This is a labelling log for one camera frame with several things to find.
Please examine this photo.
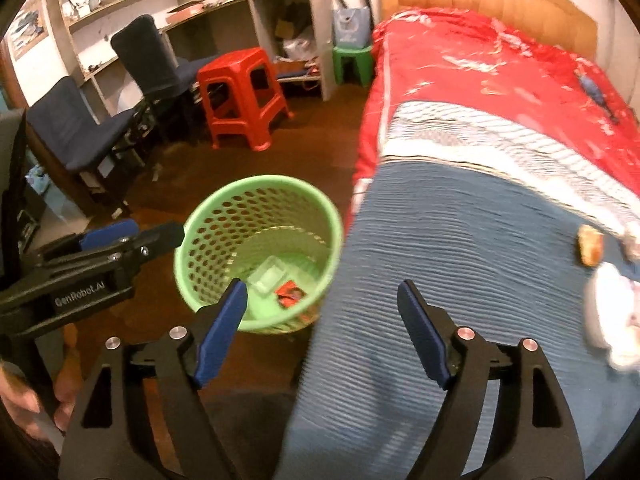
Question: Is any clear rectangular plastic tray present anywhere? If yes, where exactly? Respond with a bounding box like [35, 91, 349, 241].
[246, 256, 290, 298]

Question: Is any white round plastic lid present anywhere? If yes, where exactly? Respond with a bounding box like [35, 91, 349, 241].
[584, 262, 639, 372]

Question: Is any orange peel piece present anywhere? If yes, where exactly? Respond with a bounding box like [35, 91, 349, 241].
[577, 224, 604, 268]

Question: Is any white tissue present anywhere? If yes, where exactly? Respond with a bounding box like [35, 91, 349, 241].
[622, 231, 640, 263]

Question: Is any person's left hand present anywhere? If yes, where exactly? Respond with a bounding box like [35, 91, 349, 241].
[1, 324, 84, 441]

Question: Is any dark blue chair near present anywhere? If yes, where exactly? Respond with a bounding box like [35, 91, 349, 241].
[26, 76, 136, 218]

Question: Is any dark blue chair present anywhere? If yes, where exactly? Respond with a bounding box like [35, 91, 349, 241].
[111, 14, 215, 103]
[26, 76, 136, 218]

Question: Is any green plastic waste basket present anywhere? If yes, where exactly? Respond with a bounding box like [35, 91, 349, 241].
[174, 174, 344, 334]

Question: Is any red wrapper in basket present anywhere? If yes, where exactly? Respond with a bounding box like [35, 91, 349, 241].
[276, 281, 306, 309]

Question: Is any dark blue chair far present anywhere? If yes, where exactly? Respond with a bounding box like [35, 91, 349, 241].
[111, 14, 215, 103]

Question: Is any red plastic stool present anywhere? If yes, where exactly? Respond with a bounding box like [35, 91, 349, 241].
[196, 48, 292, 152]

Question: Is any blue striped blanket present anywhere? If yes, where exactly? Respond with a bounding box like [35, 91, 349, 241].
[277, 99, 639, 479]

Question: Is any green plastic stool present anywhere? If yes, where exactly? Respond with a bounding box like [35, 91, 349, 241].
[332, 46, 374, 87]

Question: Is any light blue paper bag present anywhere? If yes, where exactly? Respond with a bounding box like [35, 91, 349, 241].
[333, 6, 371, 49]

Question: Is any red bed quilt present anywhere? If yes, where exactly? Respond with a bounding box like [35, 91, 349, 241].
[350, 9, 639, 235]

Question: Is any blue toy on bed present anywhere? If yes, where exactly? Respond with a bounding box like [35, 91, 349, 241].
[574, 70, 620, 125]

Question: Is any framed wall picture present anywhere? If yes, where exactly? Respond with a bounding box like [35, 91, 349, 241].
[6, 0, 48, 60]

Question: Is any white wall shelf unit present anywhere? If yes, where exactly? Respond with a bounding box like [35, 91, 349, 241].
[41, 0, 202, 86]

